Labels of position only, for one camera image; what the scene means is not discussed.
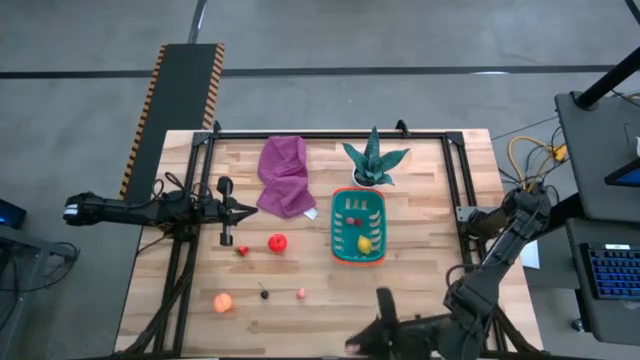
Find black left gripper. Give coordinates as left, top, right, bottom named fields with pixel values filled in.
left=203, top=175, right=259, bottom=247

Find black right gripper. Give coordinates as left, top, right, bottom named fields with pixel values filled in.
left=344, top=286, right=451, bottom=360

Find red tomato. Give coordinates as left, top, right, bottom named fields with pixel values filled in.
left=268, top=232, right=289, bottom=254

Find orange peach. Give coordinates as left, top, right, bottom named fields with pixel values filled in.
left=212, top=292, right=234, bottom=314

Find purple cloth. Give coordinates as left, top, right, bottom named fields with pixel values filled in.
left=255, top=134, right=317, bottom=220

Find white plant pot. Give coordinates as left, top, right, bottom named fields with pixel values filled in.
left=351, top=167, right=394, bottom=190

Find black ramp hazard stripes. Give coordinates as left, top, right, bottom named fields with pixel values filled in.
left=117, top=43, right=226, bottom=204

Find green snake plant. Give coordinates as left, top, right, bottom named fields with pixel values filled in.
left=342, top=125, right=411, bottom=187

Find grey mounting plate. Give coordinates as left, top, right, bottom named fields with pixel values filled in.
left=455, top=205, right=484, bottom=224

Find white paper sheet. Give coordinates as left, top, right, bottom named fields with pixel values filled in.
left=518, top=239, right=542, bottom=270

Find grey metal stand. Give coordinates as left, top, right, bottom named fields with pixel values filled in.
left=0, top=224, right=81, bottom=360

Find black device blue light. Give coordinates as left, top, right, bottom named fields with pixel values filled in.
left=0, top=198, right=29, bottom=230

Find grey desk top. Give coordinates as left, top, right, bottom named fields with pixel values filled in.
left=564, top=217, right=640, bottom=346
left=553, top=91, right=640, bottom=224

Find backlit keyboard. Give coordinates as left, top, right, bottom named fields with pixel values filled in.
left=579, top=242, right=640, bottom=301

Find blue screen tablet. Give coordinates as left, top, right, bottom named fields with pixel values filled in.
left=603, top=157, right=640, bottom=189

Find black pole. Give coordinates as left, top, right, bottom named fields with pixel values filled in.
left=574, top=47, right=640, bottom=110

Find black aluminium table frame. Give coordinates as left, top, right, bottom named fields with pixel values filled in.
left=119, top=119, right=546, bottom=359

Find teal basket orange handles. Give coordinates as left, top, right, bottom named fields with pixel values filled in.
left=330, top=186, right=388, bottom=266

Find yellow cable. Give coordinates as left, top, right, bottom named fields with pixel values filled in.
left=507, top=134, right=569, bottom=189

